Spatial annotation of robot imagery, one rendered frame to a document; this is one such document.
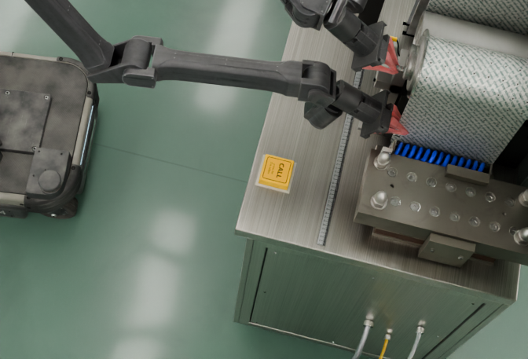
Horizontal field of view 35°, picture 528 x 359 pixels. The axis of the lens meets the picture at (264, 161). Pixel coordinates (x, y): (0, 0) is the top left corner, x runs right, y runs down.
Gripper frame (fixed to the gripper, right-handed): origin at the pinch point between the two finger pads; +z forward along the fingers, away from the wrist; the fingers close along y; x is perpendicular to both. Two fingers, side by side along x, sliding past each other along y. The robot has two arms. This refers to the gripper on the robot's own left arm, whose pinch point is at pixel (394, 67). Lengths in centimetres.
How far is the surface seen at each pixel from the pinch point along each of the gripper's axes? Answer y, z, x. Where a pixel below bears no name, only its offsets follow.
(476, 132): 5.7, 21.0, 7.4
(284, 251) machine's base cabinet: 31, 16, -39
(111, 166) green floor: -16, 23, -143
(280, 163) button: 12.8, 6.0, -35.2
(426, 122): 5.5, 13.5, -0.4
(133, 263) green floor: 16, 36, -132
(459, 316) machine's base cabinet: 31, 61, -19
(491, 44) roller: -11.1, 14.3, 13.1
